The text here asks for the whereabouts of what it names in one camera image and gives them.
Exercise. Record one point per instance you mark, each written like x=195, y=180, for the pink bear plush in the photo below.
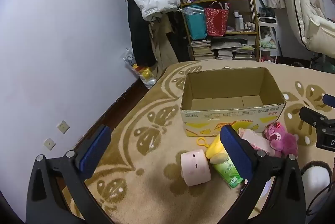
x=284, y=140

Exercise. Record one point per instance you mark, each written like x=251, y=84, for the cream padded chair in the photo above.
x=308, y=9

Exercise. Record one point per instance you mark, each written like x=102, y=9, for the pale green bundle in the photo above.
x=268, y=40

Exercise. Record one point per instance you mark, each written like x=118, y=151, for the row of small jars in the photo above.
x=250, y=26

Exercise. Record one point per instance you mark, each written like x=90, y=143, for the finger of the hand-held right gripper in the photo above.
x=311, y=114
x=329, y=100

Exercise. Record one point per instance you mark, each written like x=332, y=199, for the wooden shelf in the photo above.
x=243, y=33

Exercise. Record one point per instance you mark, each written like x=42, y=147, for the plastic bag of toys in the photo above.
x=142, y=74

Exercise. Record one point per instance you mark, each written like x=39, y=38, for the pink cylinder plush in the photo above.
x=195, y=169

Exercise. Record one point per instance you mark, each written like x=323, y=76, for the black coat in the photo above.
x=138, y=35

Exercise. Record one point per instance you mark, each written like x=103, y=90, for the printed cardboard box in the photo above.
x=222, y=119

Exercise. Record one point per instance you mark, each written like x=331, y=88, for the beige coat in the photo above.
x=162, y=51

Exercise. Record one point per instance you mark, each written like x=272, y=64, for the teal bag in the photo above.
x=196, y=25

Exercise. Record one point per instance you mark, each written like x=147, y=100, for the pink tissue pack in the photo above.
x=257, y=141

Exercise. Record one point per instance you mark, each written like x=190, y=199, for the white wall socket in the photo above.
x=63, y=126
x=49, y=144

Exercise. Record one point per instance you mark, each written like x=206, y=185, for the beige patterned rug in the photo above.
x=157, y=182

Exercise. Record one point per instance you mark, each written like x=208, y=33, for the yellow plush with keyring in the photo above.
x=216, y=150

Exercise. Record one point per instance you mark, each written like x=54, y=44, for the red patterned bag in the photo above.
x=216, y=22

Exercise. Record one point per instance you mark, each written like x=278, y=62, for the green tissue pack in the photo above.
x=227, y=171

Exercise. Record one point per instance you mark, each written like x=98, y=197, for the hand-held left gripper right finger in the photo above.
x=235, y=153

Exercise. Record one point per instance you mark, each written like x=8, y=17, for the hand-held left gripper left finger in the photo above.
x=95, y=150

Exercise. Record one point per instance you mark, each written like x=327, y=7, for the white cart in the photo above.
x=267, y=20

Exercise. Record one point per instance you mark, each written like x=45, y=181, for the stack of books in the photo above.
x=201, y=50

